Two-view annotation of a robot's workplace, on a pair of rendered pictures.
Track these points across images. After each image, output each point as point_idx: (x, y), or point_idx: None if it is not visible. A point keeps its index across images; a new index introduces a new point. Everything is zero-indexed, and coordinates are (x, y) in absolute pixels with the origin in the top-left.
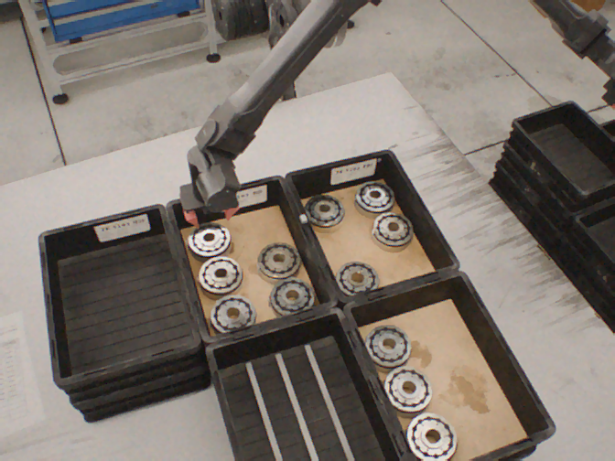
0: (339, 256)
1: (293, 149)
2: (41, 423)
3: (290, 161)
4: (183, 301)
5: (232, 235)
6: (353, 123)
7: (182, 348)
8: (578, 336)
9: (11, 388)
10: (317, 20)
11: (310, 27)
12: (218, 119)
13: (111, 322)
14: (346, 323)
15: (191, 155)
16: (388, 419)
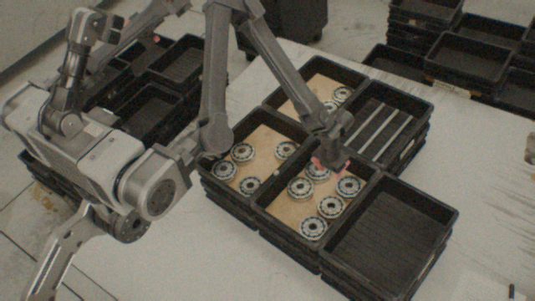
0: (274, 170)
1: (181, 270)
2: (467, 267)
3: (194, 265)
4: (358, 220)
5: (297, 225)
6: (134, 247)
7: (392, 176)
8: (240, 93)
9: (469, 300)
10: (273, 36)
11: (276, 41)
12: (318, 111)
13: (399, 245)
14: None
15: (334, 135)
16: (354, 95)
